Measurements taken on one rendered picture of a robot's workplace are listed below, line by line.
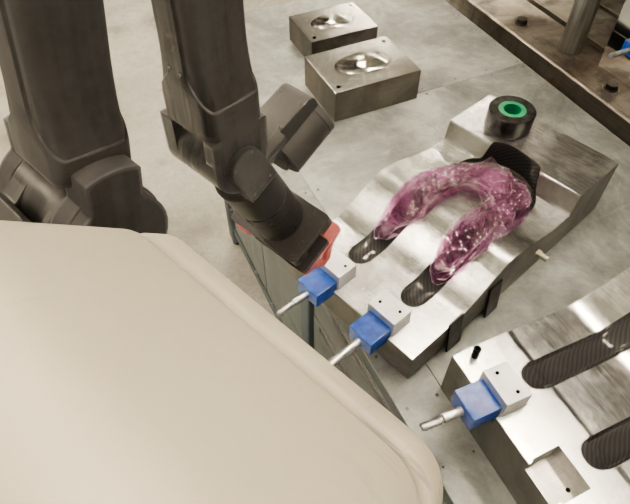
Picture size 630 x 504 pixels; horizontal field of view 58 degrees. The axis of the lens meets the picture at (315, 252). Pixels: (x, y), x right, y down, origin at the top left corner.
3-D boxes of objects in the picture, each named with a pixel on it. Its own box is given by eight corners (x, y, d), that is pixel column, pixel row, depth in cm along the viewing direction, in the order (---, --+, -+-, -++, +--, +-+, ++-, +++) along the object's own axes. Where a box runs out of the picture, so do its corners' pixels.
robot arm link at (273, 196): (197, 178, 54) (238, 208, 51) (243, 122, 55) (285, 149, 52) (228, 207, 60) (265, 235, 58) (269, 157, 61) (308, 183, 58)
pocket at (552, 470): (547, 516, 64) (558, 507, 61) (517, 473, 67) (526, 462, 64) (579, 499, 65) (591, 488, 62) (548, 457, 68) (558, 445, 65)
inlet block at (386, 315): (342, 387, 77) (343, 367, 73) (317, 362, 79) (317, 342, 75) (407, 331, 82) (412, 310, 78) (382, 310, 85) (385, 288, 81)
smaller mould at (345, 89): (334, 122, 118) (335, 93, 113) (304, 84, 127) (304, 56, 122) (416, 98, 124) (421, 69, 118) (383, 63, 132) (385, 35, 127)
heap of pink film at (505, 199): (448, 295, 83) (459, 261, 77) (361, 228, 91) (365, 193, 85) (549, 209, 94) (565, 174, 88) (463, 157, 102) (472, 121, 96)
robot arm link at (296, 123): (160, 128, 50) (226, 175, 46) (243, 30, 51) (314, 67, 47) (220, 188, 60) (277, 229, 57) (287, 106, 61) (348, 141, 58)
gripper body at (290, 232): (270, 180, 67) (245, 149, 61) (335, 223, 63) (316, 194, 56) (235, 223, 67) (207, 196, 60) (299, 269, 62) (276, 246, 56)
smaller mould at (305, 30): (311, 66, 132) (311, 42, 127) (289, 39, 139) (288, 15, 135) (376, 49, 136) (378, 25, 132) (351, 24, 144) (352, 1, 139)
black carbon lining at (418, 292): (415, 316, 82) (422, 288, 77) (342, 255, 89) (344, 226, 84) (549, 203, 96) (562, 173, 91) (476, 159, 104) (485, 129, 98)
